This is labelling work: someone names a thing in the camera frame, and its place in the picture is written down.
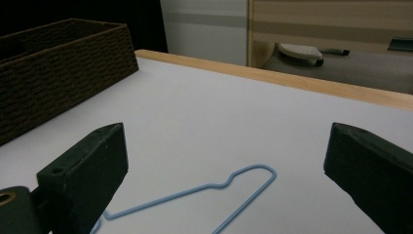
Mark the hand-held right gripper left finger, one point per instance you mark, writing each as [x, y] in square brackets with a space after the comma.
[87, 172]

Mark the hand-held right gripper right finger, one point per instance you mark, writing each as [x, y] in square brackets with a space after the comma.
[373, 165]

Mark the dark brown woven basket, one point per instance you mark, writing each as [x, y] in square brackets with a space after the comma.
[58, 71]

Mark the dark teal flat object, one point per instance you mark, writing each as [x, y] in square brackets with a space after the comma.
[401, 44]

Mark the white perforated pedal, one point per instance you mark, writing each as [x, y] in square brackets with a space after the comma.
[300, 51]

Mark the wooden cabinet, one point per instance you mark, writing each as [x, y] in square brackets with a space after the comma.
[324, 22]

